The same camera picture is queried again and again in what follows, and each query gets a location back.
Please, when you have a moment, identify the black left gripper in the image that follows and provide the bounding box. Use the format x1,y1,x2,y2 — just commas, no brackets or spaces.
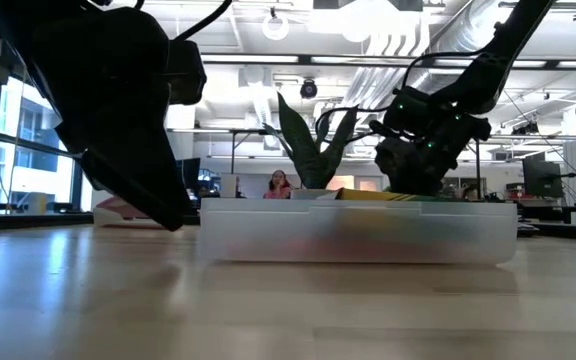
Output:
21,4,194,233

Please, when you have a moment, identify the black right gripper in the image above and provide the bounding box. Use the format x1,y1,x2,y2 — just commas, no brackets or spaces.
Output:
373,118,493,198

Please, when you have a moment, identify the green yellow crayon box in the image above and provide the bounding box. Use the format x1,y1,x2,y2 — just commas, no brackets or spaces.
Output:
319,187,450,203

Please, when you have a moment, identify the pink stapler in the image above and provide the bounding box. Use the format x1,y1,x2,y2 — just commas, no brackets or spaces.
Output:
92,195,170,230

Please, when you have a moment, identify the black computer monitor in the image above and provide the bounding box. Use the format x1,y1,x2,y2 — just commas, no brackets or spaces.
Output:
521,151,566,200
176,156,203,199

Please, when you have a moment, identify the clear pencil case teal lid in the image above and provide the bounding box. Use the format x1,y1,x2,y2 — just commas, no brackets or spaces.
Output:
197,198,519,266

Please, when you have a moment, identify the white desk container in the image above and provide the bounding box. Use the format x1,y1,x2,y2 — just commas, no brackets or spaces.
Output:
218,172,240,200

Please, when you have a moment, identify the green snake plant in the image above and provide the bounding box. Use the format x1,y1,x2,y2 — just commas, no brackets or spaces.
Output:
260,92,361,191

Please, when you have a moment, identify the white plant pot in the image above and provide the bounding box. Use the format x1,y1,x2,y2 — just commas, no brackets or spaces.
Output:
290,188,340,201

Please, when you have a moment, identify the black overhead crossbar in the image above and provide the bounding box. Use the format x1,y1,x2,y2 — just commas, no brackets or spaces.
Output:
199,51,576,73

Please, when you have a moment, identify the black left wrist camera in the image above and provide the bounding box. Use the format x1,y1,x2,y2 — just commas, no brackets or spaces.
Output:
167,39,208,107

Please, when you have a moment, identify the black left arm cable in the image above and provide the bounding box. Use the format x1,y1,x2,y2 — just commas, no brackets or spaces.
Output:
171,0,235,42

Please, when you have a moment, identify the white ring lamp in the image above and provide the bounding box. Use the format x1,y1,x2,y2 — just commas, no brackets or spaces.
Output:
261,10,291,42

